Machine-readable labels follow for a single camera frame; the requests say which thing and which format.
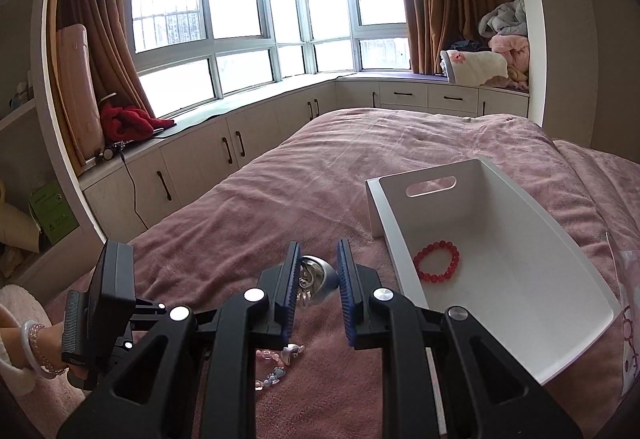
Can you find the window seat cabinet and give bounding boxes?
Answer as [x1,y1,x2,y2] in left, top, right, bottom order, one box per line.
[80,78,531,240]

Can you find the white flowered blanket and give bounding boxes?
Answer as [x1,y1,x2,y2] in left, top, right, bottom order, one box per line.
[440,49,511,88]

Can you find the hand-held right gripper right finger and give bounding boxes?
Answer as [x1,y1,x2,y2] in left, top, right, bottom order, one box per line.
[336,239,584,439]

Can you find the pale jade bangle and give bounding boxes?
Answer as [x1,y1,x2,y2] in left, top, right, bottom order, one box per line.
[21,319,53,379]

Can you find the pink board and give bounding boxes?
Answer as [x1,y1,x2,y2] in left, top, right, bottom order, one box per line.
[55,23,109,164]

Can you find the black cable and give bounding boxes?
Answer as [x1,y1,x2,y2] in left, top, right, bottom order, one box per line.
[119,150,152,231]

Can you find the pink charm bead bracelet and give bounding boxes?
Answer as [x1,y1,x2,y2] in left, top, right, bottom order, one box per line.
[254,344,306,393]

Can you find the pink fluffy garment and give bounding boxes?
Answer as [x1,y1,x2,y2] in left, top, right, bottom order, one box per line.
[487,34,531,90]

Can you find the person's left forearm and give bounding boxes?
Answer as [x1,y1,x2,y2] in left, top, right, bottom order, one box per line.
[0,306,68,382]

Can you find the grey garment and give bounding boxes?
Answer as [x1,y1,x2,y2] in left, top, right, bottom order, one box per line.
[477,0,529,40]

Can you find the red bead bracelet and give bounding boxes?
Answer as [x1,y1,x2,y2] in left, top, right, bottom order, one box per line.
[413,241,461,283]

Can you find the beige paper bag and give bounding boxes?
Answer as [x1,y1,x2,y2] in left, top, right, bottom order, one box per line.
[0,179,44,256]

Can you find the red knitted garment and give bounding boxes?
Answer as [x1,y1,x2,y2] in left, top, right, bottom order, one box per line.
[99,103,176,142]

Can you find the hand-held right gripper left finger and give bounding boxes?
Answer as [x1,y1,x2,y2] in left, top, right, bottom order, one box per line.
[56,241,303,439]

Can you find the clear plastic bag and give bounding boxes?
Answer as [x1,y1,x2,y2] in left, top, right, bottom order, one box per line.
[604,231,640,397]

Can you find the green box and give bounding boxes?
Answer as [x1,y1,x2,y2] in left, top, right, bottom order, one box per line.
[27,181,77,246]

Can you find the pink bead wrist bracelet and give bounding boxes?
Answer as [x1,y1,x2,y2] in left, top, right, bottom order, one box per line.
[29,323,68,376]

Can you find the white storage box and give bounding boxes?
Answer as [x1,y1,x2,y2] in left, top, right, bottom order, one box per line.
[365,158,622,422]

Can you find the wall shelf unit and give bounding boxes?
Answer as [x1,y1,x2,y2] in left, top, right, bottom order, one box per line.
[0,0,107,287]

